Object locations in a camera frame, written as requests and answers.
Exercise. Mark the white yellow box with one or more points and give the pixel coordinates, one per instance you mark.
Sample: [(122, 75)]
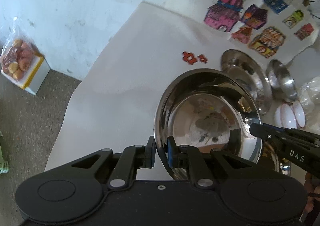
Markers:
[(34, 77)]

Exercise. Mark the person's right hand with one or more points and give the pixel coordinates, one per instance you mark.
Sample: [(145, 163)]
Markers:
[(311, 210)]

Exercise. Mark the medium steel plate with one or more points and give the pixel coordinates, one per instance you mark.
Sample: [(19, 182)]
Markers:
[(206, 109)]

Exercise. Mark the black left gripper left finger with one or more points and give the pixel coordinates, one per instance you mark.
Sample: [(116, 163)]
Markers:
[(126, 164)]

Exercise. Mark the bag of apples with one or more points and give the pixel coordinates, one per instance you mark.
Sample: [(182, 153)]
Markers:
[(17, 53)]

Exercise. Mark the deep steel bowl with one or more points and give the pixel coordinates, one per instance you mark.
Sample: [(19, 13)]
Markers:
[(282, 83)]

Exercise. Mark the steel plate with sticker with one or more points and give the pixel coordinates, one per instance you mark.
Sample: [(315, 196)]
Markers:
[(246, 71)]

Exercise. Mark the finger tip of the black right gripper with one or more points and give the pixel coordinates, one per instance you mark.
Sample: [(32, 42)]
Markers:
[(265, 131)]

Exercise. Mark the white bowl red rim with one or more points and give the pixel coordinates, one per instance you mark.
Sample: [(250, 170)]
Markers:
[(299, 114), (284, 116)]

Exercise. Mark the clear plastic bag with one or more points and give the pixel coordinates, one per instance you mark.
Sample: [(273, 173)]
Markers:
[(309, 97)]

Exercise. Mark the houses drawing paper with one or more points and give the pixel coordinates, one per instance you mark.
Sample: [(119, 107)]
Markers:
[(264, 28)]

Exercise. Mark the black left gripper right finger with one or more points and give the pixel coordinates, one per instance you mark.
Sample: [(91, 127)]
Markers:
[(191, 159)]

